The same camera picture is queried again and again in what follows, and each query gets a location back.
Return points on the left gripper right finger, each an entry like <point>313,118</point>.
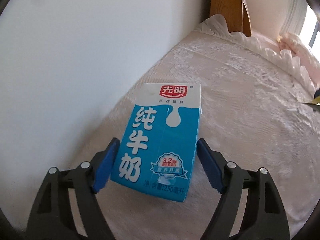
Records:
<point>250,206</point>

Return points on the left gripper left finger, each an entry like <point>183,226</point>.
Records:
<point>66,207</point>

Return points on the blue white milk carton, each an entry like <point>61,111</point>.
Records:
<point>157,151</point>

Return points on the green snack wrapper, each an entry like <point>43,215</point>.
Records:
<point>315,103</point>

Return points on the white lace table cover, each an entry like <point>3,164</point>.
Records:
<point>253,111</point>

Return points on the folded pink quilt stack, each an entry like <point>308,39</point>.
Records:
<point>292,42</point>

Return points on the orange wooden headboard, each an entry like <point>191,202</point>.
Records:
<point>235,13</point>

